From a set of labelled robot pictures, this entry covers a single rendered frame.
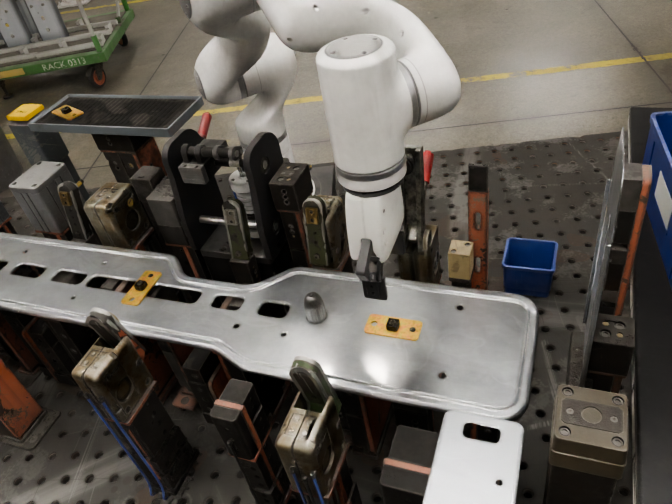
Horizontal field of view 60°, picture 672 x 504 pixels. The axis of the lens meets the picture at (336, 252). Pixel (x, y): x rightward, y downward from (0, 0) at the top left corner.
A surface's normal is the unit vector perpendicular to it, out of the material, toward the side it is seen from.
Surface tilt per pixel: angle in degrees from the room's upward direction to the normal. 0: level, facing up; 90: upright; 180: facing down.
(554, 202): 0
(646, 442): 0
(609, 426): 0
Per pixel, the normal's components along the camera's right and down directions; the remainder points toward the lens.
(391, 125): 0.55, 0.50
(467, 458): -0.15, -0.75
